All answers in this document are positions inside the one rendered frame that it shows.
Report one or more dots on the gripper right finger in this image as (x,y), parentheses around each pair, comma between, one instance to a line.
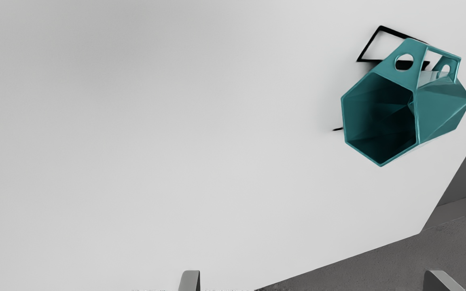
(439,282)

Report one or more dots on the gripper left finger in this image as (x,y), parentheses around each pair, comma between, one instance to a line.
(189,281)

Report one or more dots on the teal faceted mug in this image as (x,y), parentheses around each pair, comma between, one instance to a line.
(439,105)

